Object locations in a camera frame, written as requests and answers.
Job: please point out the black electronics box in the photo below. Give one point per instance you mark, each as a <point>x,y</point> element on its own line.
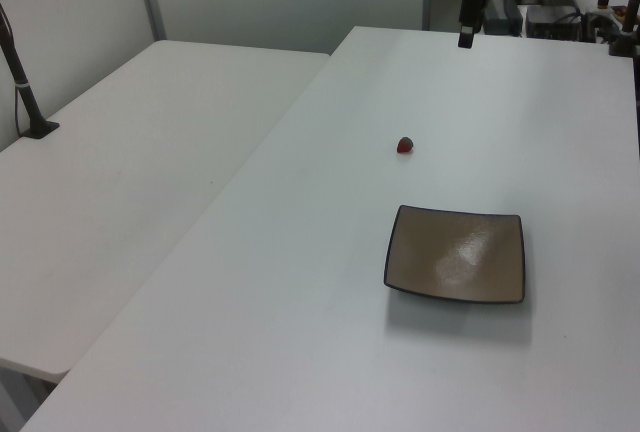
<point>552,22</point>

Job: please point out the black camera pole with base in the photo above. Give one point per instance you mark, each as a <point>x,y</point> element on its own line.
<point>25,92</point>

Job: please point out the square brown ceramic plate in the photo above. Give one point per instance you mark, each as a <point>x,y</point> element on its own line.
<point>450,252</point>

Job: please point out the small dark round object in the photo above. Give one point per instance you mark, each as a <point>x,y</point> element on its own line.
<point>405,145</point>

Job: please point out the dark clamp-mounted camera pole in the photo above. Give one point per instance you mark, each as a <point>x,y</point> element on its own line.
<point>625,37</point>

